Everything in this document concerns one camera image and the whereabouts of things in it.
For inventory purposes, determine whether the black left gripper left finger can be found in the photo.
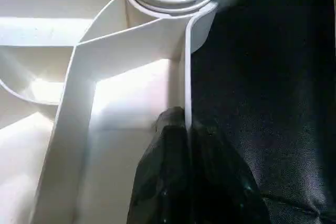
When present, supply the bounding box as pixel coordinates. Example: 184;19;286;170
126;106;191;224

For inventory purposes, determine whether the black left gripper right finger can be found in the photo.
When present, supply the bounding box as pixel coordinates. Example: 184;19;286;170
189;119;272;224

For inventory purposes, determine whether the white plastic table top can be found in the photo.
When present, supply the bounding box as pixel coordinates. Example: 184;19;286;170
0;0;219;224

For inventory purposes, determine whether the black work mat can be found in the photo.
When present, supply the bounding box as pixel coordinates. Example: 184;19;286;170
190;0;336;224

